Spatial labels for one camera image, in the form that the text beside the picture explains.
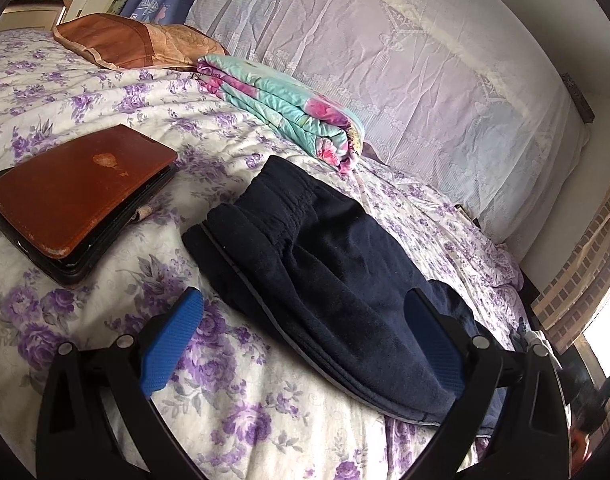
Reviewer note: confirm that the folded teal pink floral quilt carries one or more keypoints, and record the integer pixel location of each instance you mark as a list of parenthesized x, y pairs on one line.
[(321, 127)]

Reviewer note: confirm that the purple floral bed sheet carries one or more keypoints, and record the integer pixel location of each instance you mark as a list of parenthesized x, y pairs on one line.
[(242, 405)]

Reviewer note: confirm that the dark navy pants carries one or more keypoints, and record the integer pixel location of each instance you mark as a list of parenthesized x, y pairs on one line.
[(310, 266)]

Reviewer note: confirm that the white lace covered headboard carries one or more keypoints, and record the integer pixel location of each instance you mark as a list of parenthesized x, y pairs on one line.
[(457, 92)]

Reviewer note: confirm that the orange brown pillow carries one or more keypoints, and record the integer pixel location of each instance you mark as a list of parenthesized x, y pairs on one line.
[(116, 43)]

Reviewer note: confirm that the beige checked curtain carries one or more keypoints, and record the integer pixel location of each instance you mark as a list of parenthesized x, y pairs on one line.
[(567, 305)]

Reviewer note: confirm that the brown leather case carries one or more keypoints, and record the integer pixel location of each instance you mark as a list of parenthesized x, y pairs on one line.
[(64, 208)]

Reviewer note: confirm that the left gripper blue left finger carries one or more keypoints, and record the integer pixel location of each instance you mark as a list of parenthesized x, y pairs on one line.
[(97, 418)]

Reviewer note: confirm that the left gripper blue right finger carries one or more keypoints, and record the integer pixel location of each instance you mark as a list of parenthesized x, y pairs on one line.
[(530, 439)]

